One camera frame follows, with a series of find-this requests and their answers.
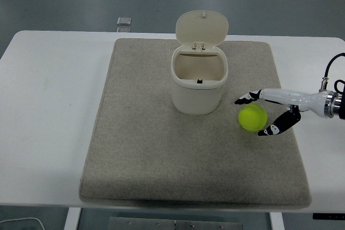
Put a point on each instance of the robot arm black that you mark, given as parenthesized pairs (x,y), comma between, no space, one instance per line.
(338,104)

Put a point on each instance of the grey-beige fabric mat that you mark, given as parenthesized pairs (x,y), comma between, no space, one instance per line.
(151,133)

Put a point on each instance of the yellow-green tennis ball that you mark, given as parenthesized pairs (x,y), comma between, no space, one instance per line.
(252,117)

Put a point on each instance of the black table control panel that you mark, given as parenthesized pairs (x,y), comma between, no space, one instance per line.
(328,216)

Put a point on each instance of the grey metal plate with screws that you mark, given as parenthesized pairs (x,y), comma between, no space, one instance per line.
(175,224)

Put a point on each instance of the cream plastic bin with lid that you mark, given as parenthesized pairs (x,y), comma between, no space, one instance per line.
(198,98)

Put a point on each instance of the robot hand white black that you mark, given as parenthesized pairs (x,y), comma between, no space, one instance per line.
(285,95)

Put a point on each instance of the white table leg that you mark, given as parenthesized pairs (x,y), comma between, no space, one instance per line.
(72,219)
(276,221)

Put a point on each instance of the metal floor plate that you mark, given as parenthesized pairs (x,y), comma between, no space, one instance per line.
(124,20)
(123,29)

